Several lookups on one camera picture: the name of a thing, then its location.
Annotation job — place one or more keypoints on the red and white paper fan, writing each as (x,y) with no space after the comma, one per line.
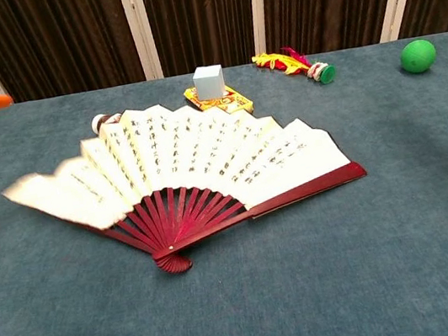
(187,152)

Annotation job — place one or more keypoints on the dark red juice bottle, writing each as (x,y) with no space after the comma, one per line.
(98,123)

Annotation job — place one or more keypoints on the pale blue cube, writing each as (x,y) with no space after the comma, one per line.
(208,83)

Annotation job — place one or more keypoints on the yellow snack box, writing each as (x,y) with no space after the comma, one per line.
(235,102)

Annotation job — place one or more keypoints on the colourful feather shuttlecock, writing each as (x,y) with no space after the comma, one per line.
(301,66)

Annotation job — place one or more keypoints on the green ball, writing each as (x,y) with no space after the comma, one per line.
(417,56)

